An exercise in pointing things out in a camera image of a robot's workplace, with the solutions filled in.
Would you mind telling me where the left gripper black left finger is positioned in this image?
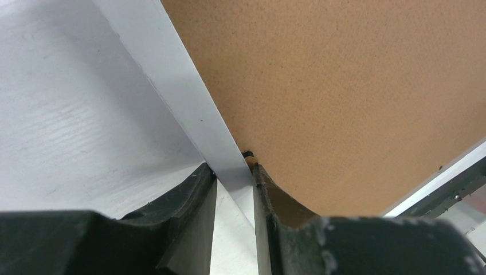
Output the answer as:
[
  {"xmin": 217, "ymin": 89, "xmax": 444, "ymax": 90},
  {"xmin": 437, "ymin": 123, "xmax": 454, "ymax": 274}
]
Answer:
[{"xmin": 1, "ymin": 164, "xmax": 217, "ymax": 274}]

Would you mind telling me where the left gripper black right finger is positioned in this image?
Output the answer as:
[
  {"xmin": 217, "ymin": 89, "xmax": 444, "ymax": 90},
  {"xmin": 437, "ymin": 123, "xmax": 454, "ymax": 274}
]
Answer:
[{"xmin": 253, "ymin": 164, "xmax": 485, "ymax": 274}]

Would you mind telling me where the brown backing board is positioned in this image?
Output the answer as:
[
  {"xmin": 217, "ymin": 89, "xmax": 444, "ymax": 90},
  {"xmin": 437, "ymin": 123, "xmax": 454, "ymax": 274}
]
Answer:
[{"xmin": 160, "ymin": 0, "xmax": 486, "ymax": 218}]

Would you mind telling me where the white picture frame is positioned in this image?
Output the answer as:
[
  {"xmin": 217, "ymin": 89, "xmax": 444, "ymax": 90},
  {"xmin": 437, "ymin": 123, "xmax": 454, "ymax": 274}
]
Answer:
[{"xmin": 91, "ymin": 0, "xmax": 486, "ymax": 275}]

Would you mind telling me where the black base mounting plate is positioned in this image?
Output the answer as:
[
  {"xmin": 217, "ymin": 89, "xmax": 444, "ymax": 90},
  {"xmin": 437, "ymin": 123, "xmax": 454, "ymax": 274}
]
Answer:
[{"xmin": 399, "ymin": 158, "xmax": 485, "ymax": 218}]

